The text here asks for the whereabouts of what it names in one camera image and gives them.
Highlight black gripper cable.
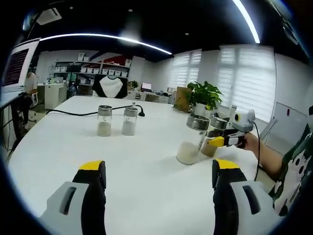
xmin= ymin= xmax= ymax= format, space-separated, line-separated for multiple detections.
xmin=253 ymin=121 xmax=261 ymax=182

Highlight tall cream-filled seasoning bottle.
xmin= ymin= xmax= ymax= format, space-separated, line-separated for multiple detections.
xmin=176 ymin=115 xmax=211 ymax=166

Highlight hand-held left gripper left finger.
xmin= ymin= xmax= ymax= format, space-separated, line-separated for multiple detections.
xmin=39 ymin=160 xmax=107 ymax=235

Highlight green potted plant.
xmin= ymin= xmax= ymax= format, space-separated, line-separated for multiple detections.
xmin=187 ymin=80 xmax=224 ymax=117

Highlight small white-filled seasoning bottle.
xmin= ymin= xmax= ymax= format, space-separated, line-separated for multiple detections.
xmin=121 ymin=107 xmax=138 ymax=136

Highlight person's right hand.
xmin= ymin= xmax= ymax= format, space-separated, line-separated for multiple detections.
xmin=243 ymin=133 xmax=261 ymax=152

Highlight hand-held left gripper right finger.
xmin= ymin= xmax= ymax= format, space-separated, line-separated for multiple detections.
xmin=211 ymin=158 xmax=279 ymax=235

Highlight tall brown-filled seasoning bottle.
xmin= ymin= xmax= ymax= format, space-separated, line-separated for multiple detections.
xmin=200 ymin=116 xmax=229 ymax=158

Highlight white window blinds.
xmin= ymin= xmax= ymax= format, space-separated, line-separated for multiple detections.
xmin=217 ymin=45 xmax=277 ymax=120
xmin=172 ymin=48 xmax=202 ymax=90

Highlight green patterned shirt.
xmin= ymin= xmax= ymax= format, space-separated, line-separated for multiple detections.
xmin=268 ymin=105 xmax=313 ymax=217

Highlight long ceiling light strip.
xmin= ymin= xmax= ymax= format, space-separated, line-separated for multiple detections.
xmin=231 ymin=0 xmax=260 ymax=44

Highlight ceiling air conditioner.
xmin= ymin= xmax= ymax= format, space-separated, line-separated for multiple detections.
xmin=36 ymin=7 xmax=62 ymax=25

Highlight black power cable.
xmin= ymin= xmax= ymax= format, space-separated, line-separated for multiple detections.
xmin=45 ymin=104 xmax=146 ymax=118

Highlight chair with black-white shirt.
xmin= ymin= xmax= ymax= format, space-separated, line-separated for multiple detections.
xmin=91 ymin=74 xmax=128 ymax=99

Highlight shelving with white bins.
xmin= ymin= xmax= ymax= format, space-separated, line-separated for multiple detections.
xmin=52 ymin=51 xmax=132 ymax=85

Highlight brown paper bag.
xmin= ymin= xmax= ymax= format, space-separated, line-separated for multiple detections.
xmin=174 ymin=87 xmax=192 ymax=112

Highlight small beige-filled seasoning bottle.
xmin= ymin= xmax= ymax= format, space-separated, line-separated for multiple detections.
xmin=97 ymin=105 xmax=112 ymax=137

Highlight open laptop dark screen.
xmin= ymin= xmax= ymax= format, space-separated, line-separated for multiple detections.
xmin=0 ymin=39 xmax=42 ymax=103

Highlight curved ceiling light strip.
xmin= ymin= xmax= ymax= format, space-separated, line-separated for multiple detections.
xmin=39 ymin=33 xmax=173 ymax=55

